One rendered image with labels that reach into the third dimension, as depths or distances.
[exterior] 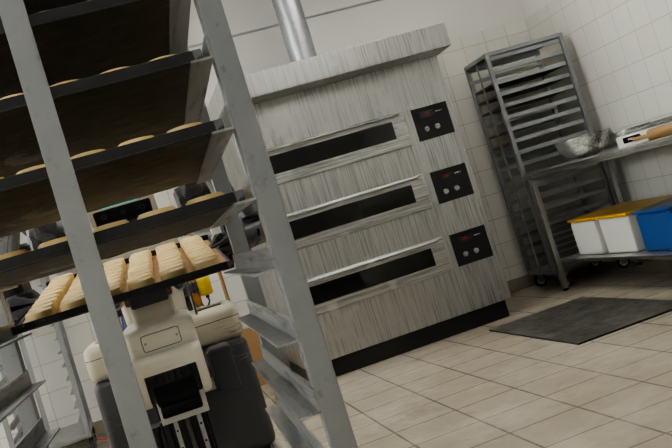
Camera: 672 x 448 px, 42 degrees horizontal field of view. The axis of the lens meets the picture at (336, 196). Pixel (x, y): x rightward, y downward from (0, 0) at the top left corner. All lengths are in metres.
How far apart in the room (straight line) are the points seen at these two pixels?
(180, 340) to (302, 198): 3.00
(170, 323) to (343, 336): 3.04
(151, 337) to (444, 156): 3.55
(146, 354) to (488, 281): 3.59
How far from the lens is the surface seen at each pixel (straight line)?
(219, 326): 3.10
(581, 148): 6.18
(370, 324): 5.82
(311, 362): 1.08
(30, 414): 1.71
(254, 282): 1.68
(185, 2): 1.17
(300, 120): 5.80
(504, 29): 7.50
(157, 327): 2.84
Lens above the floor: 0.99
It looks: 1 degrees up
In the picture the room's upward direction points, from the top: 17 degrees counter-clockwise
